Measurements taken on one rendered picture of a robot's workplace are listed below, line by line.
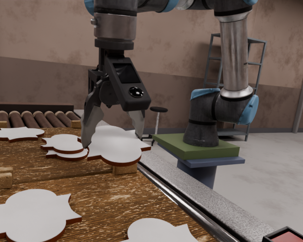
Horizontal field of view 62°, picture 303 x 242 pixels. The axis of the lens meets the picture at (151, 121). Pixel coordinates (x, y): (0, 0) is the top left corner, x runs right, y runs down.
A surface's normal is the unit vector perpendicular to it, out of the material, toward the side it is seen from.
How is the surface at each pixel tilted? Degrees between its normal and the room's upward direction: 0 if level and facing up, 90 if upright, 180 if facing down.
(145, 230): 0
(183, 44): 90
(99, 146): 12
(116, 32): 98
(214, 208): 0
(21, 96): 90
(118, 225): 0
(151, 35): 90
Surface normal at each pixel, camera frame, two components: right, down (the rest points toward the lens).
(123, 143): 0.11, -0.90
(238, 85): 0.00, 0.48
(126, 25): 0.64, 0.32
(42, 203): 0.11, -0.97
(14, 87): 0.43, 0.24
